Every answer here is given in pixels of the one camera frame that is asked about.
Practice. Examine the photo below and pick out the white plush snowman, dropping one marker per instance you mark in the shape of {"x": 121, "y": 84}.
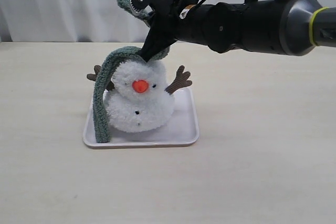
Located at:
{"x": 142, "y": 99}

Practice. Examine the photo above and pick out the white rectangular tray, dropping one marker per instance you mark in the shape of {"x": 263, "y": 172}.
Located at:
{"x": 180, "y": 131}

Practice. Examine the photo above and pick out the green knitted scarf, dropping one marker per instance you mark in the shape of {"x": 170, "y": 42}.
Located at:
{"x": 103, "y": 74}

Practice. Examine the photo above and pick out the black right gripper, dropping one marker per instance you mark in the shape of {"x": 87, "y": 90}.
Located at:
{"x": 166, "y": 31}

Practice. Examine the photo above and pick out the right robot arm black grey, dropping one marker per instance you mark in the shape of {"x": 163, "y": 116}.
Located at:
{"x": 282, "y": 27}

